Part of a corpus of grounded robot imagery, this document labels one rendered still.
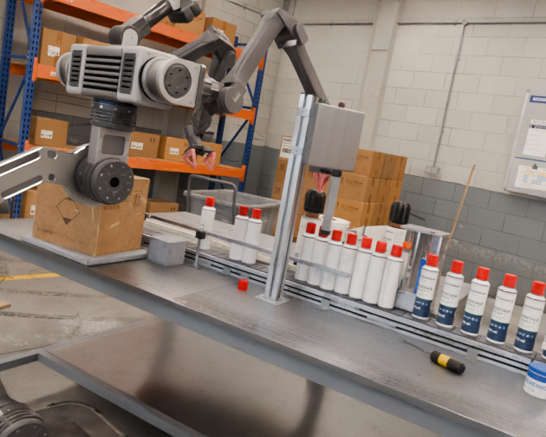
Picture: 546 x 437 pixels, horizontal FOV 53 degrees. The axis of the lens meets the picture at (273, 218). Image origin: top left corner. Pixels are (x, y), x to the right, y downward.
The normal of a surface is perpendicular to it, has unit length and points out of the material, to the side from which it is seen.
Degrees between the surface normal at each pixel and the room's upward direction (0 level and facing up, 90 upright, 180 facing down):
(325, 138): 90
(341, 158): 90
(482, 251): 90
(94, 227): 90
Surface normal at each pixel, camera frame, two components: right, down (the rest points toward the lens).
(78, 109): 0.72, 0.22
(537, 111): -0.67, -0.01
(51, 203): -0.42, 0.06
